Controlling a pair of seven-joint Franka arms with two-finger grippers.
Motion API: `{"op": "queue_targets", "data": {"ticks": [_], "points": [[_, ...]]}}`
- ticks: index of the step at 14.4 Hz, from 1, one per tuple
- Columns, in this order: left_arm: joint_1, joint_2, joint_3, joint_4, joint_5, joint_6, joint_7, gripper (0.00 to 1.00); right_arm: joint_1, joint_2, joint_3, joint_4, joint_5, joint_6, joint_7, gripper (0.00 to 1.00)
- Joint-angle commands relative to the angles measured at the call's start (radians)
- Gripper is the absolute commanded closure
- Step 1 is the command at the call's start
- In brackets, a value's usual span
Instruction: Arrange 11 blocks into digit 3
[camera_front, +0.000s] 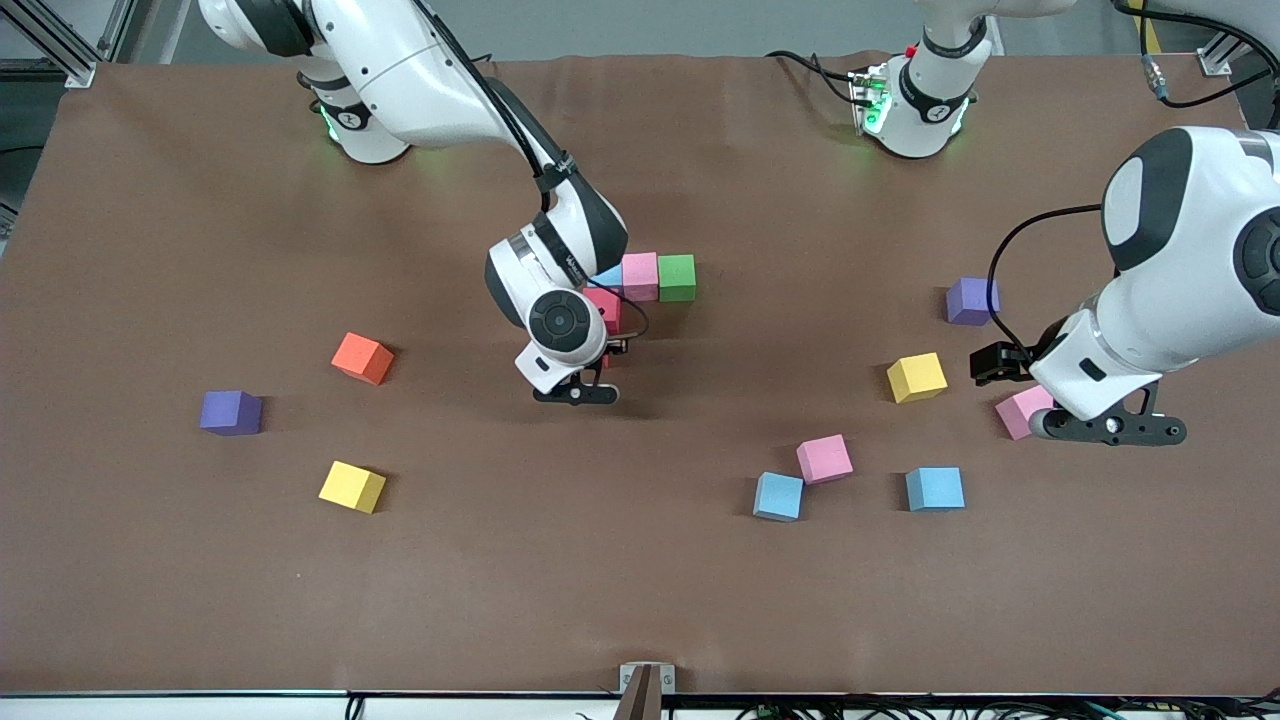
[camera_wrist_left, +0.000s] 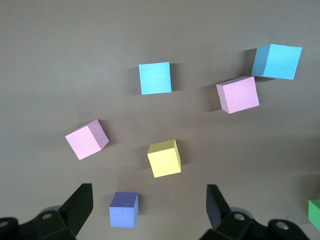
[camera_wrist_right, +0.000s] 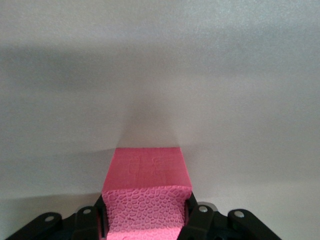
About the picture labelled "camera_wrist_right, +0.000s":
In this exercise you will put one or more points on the red foam cube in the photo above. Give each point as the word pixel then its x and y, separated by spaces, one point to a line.
pixel 147 170

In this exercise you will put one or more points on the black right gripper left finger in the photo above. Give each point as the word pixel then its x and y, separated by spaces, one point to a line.
pixel 85 225

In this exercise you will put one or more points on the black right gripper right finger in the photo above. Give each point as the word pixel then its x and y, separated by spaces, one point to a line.
pixel 200 225

